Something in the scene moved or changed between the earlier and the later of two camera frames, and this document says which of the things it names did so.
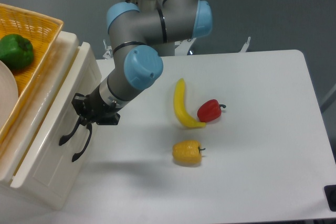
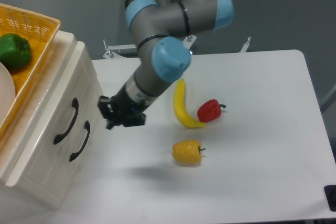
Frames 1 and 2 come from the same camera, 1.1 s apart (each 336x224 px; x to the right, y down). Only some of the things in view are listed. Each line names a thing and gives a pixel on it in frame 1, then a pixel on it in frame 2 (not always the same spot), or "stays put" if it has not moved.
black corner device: (330, 195) stays put
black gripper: (92, 108) -> (125, 110)
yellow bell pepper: (187, 152) stays put
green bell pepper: (16, 51) stays put
